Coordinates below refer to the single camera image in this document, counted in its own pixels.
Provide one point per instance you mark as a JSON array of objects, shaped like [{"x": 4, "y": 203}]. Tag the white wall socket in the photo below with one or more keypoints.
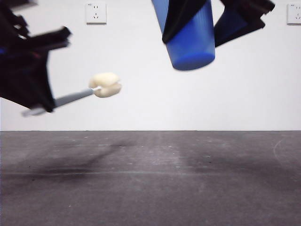
[
  {"x": 96, "y": 14},
  {"x": 295, "y": 15}
]

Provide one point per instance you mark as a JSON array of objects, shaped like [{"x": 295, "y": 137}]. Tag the blue ribbed plastic cup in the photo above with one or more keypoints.
[{"x": 195, "y": 51}]

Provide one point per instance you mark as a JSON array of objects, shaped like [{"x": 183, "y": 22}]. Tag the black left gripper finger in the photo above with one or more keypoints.
[{"x": 26, "y": 82}]

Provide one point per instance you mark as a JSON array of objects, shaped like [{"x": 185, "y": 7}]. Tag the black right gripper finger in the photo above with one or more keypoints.
[
  {"x": 178, "y": 18},
  {"x": 235, "y": 28}
]

